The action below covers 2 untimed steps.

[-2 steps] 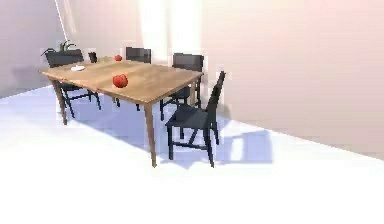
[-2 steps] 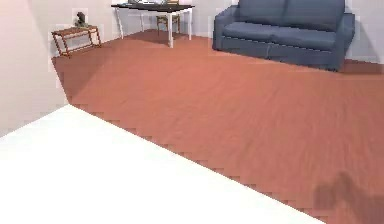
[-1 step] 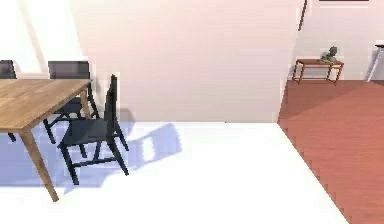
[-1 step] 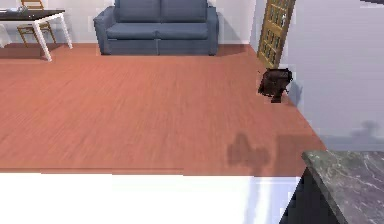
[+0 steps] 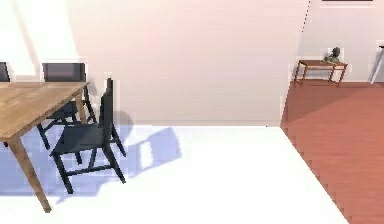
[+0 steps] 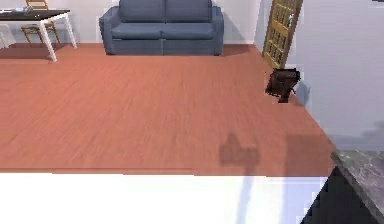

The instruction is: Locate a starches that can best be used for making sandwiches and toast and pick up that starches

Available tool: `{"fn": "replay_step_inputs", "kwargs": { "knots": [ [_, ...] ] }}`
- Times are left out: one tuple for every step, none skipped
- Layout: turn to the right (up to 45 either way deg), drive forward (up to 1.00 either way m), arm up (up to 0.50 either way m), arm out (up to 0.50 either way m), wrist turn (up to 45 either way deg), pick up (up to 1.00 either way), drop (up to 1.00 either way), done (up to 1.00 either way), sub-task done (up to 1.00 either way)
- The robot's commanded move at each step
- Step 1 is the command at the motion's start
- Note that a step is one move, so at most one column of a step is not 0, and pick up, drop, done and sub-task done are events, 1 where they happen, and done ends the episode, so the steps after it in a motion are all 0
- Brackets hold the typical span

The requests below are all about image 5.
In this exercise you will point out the black dining chair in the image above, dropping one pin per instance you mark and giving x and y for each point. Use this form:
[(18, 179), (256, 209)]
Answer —
[(3, 72), (87, 136), (64, 71)]

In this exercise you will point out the small brown side table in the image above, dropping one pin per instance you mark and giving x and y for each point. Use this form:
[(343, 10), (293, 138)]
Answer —
[(320, 64)]

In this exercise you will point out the green house plant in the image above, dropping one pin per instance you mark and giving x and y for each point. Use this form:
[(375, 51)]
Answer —
[(332, 56)]

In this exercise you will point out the light wooden dining table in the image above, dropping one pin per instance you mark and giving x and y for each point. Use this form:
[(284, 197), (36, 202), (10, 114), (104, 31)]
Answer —
[(26, 103)]

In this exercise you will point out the white floor lamp post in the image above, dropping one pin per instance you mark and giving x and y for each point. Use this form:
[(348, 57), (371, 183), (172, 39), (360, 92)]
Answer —
[(377, 66)]

